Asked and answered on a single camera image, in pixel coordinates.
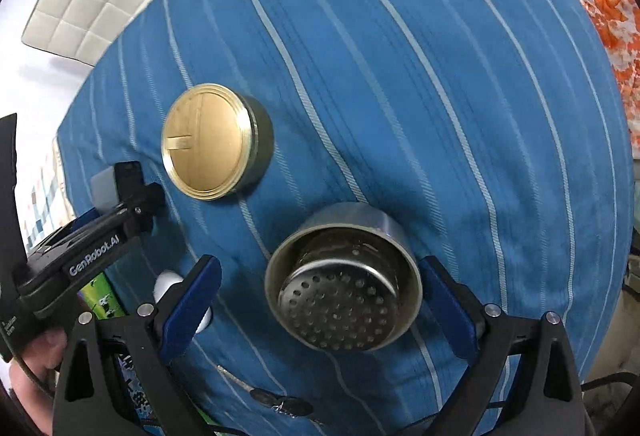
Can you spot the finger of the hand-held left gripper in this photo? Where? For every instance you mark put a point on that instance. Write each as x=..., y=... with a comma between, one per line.
x=137, y=196

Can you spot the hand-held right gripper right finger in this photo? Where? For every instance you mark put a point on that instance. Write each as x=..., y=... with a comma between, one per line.
x=447, y=311

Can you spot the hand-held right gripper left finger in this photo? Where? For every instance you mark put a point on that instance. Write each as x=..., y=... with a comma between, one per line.
x=192, y=303

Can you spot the round steel container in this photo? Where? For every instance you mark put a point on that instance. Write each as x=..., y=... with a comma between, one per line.
x=345, y=276

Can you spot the perforated steel strainer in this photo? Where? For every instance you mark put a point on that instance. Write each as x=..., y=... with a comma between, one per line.
x=335, y=308

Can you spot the person's left hand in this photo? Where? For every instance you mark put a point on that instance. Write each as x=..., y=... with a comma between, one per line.
x=37, y=361

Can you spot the small white round object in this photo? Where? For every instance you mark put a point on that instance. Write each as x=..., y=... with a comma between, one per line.
x=165, y=285

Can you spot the green printed packet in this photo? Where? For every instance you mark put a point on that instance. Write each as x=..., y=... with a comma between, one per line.
x=102, y=298

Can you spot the round gold tin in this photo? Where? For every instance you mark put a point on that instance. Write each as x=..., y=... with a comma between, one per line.
x=210, y=144

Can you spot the blue printed packet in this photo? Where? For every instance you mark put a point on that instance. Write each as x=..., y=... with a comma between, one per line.
x=135, y=391

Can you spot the bunch of keys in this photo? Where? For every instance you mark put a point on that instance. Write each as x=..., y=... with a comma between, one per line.
x=280, y=403

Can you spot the blue striped blanket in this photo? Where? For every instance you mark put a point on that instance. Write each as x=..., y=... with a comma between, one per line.
x=400, y=91

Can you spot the orange floral cloth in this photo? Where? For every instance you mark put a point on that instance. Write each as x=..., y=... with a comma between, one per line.
x=612, y=26

